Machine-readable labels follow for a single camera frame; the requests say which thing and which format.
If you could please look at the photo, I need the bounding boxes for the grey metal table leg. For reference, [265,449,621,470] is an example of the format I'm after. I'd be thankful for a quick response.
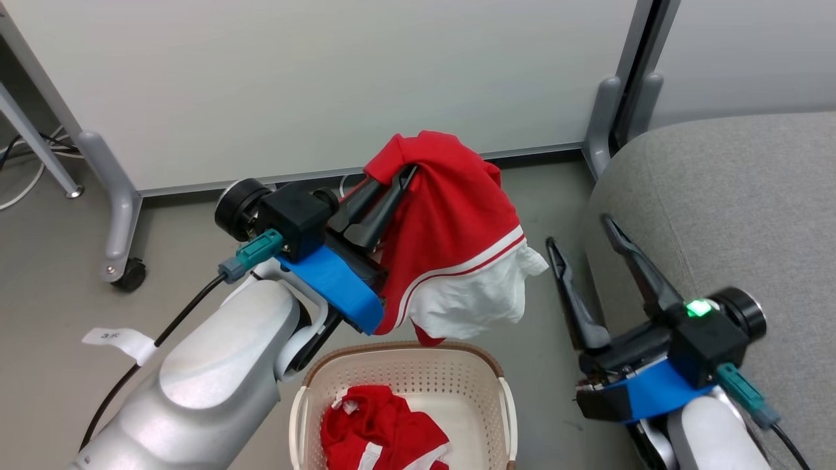
[0,82,84,198]

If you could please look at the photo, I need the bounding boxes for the teal left cable connector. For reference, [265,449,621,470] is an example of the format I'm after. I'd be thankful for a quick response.
[219,228,285,283]

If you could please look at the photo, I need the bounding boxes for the black floor cable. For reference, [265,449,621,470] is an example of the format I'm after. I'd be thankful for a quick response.
[0,133,80,170]

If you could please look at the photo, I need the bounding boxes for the teal right cable connector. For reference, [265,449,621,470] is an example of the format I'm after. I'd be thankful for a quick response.
[716,362,781,430]

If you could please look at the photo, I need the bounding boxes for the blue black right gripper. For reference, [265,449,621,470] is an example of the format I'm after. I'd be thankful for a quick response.
[546,214,717,424]

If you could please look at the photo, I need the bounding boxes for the white partition panel dark post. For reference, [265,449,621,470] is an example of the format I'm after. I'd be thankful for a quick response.
[627,0,836,129]

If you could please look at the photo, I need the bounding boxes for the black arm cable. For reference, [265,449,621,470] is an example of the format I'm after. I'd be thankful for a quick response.
[78,273,229,452]
[771,423,812,470]

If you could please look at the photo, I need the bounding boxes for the black caster wheel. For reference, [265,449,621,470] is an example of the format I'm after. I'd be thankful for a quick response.
[110,257,147,292]

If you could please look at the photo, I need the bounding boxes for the teal cable connector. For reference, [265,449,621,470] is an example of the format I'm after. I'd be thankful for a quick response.
[716,362,781,430]
[219,228,285,283]

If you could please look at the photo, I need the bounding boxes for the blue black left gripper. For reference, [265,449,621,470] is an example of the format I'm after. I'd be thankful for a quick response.
[276,165,419,336]

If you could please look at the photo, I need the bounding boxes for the cream perforated laundry basket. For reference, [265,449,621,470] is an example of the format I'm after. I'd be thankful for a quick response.
[289,341,519,470]

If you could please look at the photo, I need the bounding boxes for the large white partition panel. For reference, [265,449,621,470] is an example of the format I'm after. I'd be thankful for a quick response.
[0,0,654,196]

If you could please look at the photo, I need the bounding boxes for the white paper cable tag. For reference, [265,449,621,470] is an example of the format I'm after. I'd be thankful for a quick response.
[82,326,159,366]

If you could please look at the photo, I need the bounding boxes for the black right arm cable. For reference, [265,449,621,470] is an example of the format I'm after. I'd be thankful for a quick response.
[771,423,812,470]

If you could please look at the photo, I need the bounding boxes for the grey fabric sofa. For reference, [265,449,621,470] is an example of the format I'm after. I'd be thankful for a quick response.
[581,112,836,470]

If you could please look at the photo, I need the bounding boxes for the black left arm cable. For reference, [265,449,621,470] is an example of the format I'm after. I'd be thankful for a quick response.
[78,273,229,452]

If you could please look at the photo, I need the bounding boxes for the red shorts with white lining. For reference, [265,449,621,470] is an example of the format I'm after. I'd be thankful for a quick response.
[340,129,549,347]

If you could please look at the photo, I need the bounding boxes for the red garment with white stripe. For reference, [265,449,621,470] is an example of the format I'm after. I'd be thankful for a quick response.
[319,384,453,470]

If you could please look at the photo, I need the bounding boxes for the grey partition leg with caster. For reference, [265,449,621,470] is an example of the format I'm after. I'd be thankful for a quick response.
[77,129,144,283]

